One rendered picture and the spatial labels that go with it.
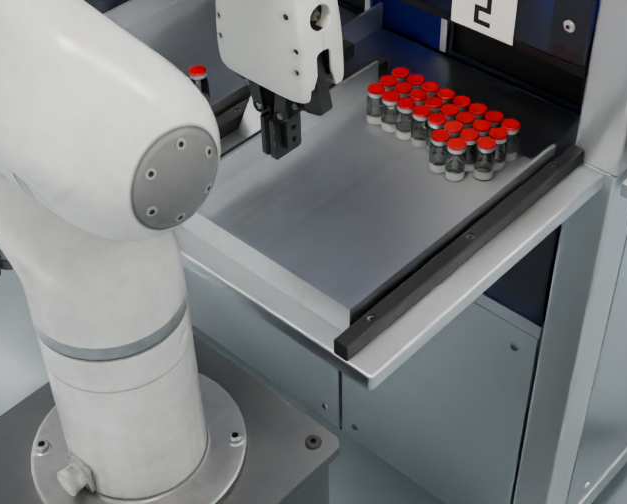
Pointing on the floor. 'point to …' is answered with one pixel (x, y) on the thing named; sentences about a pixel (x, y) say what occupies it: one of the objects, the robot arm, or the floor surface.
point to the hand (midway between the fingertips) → (281, 130)
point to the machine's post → (588, 251)
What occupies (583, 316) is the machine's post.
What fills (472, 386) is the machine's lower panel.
